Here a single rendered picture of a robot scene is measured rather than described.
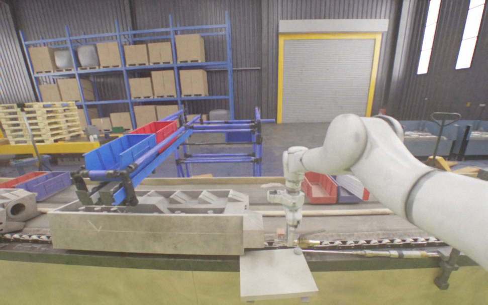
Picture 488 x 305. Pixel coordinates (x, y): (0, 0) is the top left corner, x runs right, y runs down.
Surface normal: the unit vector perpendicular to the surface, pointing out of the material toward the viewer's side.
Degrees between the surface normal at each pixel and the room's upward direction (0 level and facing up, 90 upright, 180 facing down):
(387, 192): 90
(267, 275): 0
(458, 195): 46
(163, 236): 80
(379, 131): 36
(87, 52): 89
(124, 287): 90
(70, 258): 90
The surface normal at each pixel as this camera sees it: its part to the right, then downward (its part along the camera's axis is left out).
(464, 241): -0.95, 0.32
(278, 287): -0.03, -0.96
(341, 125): -0.97, -0.12
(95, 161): 1.00, -0.05
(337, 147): -0.98, 0.14
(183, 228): -0.04, 0.12
